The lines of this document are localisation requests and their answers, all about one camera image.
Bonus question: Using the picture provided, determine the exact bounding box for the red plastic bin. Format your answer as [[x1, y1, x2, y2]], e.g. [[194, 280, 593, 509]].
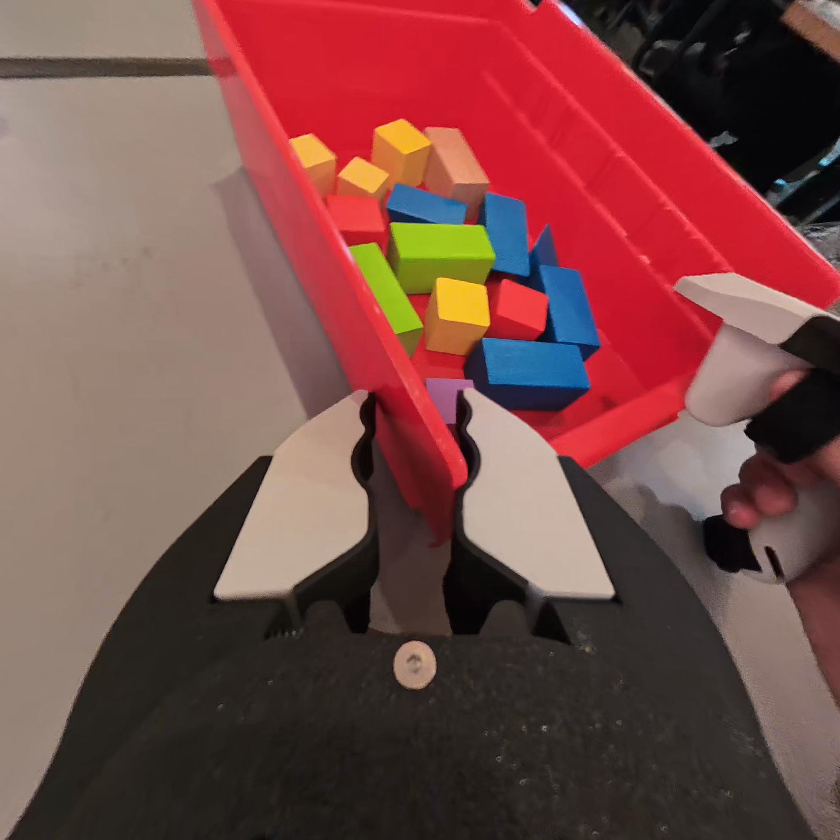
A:
[[193, 0, 840, 539]]

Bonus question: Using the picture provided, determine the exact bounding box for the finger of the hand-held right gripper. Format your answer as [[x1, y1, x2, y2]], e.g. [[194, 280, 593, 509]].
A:
[[675, 273, 840, 345]]

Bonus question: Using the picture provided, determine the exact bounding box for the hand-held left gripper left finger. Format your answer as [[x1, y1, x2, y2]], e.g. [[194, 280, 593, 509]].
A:
[[214, 390, 382, 607]]

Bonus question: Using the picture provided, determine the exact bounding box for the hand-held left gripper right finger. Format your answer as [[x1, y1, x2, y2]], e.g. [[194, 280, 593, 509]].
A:
[[453, 389, 615, 607]]

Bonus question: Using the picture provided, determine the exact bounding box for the pile of coloured wooden blocks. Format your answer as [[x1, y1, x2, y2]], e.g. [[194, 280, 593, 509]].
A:
[[289, 119, 602, 424]]

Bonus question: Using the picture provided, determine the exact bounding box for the grey desk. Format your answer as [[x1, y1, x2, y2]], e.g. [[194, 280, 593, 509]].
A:
[[0, 0, 840, 815]]

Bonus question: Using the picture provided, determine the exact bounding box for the person's right hand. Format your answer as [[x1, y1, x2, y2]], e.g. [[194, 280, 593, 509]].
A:
[[721, 440, 840, 703]]

